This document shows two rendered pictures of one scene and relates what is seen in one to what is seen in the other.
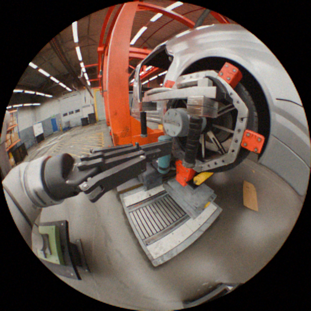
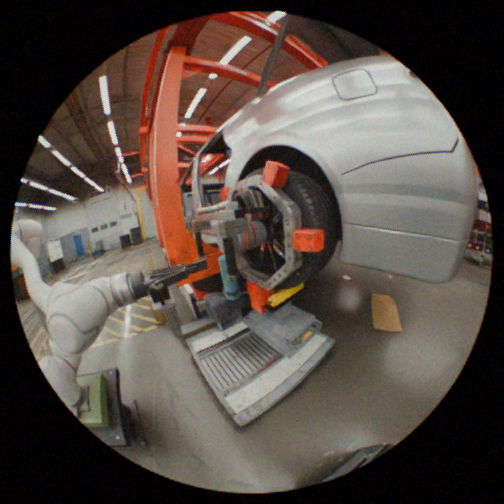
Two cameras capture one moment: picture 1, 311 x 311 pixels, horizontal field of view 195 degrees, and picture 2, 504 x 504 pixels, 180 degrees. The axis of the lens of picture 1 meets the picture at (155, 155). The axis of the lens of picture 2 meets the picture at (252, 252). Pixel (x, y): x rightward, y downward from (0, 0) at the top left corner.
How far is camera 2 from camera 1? 0.31 m
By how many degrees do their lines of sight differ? 14
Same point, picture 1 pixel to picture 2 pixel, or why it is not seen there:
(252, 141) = (302, 241)
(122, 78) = (173, 191)
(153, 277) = (240, 445)
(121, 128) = (178, 252)
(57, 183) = (138, 284)
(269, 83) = (331, 158)
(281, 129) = (356, 210)
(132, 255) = (207, 414)
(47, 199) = (128, 295)
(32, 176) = (119, 282)
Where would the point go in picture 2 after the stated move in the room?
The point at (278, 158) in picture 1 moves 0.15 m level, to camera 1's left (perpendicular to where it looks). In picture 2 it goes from (365, 248) to (333, 253)
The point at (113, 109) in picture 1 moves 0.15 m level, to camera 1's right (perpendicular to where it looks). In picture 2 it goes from (167, 230) to (188, 226)
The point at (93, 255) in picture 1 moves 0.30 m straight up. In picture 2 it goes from (153, 419) to (122, 400)
